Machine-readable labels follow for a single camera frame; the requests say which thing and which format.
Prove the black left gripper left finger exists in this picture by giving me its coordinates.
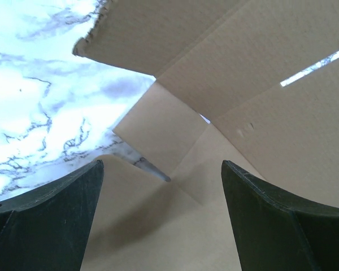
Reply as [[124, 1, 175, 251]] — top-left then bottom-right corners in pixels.
[[0, 160, 104, 270]]

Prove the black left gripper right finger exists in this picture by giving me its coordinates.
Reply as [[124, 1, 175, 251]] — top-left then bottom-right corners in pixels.
[[221, 160, 339, 270]]

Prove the brown cardboard box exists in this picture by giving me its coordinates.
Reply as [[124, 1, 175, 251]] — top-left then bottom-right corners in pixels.
[[73, 1, 339, 270]]

